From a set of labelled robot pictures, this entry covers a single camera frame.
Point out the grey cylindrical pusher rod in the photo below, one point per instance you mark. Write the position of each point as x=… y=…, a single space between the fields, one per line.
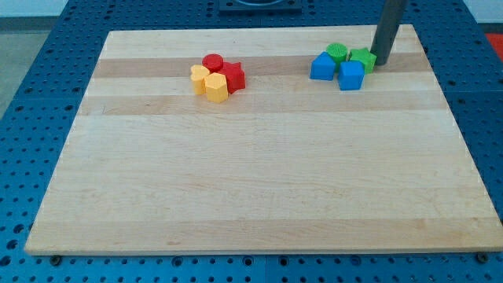
x=387 y=29

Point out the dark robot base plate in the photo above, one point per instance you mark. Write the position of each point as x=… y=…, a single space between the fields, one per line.
x=253 y=6

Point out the red cylinder block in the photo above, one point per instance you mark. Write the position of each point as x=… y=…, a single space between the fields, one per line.
x=213 y=62

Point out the blue cube block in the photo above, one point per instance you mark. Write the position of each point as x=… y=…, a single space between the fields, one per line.
x=351 y=75

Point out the blue house-shaped block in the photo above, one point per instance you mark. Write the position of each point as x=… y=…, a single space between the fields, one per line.
x=323 y=67

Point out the yellow heart block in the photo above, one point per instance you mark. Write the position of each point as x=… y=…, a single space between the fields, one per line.
x=197 y=77

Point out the green cylinder block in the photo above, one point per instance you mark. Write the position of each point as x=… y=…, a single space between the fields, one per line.
x=338 y=52

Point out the yellow hexagon block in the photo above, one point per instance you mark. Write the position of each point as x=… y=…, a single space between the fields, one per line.
x=216 y=87

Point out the light wooden board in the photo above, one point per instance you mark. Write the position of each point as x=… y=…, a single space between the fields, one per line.
x=288 y=165

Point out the green star block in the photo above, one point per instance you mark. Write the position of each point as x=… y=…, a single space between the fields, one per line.
x=365 y=57

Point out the red star block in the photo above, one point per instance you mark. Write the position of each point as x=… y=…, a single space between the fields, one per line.
x=235 y=76

